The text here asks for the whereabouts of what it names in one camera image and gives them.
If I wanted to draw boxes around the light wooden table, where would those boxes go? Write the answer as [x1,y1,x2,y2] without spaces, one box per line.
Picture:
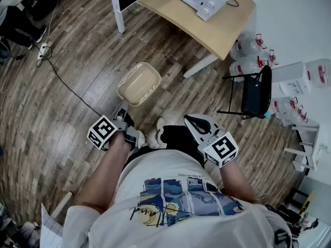
[104,0,257,79]

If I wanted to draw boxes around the person's left forearm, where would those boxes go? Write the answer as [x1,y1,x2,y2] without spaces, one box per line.
[73,131,133,214]

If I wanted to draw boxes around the white metal rack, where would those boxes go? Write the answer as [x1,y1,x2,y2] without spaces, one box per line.
[283,117,331,176]

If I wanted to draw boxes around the black folding chair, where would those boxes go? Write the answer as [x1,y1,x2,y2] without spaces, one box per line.
[217,65,273,120]

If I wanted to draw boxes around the black floor cable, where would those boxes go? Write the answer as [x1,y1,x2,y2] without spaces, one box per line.
[35,46,103,117]

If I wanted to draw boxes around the thin white cable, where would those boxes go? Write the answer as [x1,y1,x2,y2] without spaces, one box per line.
[44,0,60,46]

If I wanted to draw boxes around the person's right forearm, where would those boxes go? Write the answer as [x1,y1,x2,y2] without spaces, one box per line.
[219,159,260,205]

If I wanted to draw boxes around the white gridded paper sheet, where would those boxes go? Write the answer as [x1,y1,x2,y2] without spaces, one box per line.
[40,203,64,248]

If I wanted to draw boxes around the white power strip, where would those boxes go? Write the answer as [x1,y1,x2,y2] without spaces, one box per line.
[37,43,49,60]

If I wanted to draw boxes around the beige plastic food container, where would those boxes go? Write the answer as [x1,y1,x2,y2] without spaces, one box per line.
[116,61,162,107]

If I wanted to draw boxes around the white printed t-shirt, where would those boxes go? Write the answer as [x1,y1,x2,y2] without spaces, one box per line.
[61,149,293,248]

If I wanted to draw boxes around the light wooden plank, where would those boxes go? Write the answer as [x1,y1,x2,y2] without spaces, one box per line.
[50,191,73,220]

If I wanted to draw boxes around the white right shoe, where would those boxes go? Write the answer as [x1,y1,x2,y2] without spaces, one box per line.
[147,117,168,150]

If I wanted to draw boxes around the white left shoe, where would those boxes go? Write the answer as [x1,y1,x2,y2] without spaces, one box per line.
[136,130,148,150]

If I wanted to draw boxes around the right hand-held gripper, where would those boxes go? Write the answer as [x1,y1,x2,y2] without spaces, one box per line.
[183,113,239,168]

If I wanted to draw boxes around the white shoe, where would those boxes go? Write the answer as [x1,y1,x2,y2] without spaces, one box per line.
[136,130,148,150]
[147,117,168,150]

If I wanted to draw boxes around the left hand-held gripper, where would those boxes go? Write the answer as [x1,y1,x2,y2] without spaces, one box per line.
[87,100,141,151]

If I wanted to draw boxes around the black shorts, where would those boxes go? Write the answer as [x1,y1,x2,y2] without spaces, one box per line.
[123,125,205,169]

